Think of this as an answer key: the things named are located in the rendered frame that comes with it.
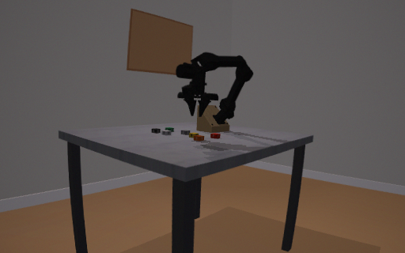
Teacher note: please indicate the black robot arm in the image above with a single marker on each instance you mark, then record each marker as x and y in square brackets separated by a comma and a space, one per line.
[210, 61]

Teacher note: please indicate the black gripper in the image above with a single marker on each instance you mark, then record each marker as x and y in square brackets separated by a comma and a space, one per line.
[205, 98]

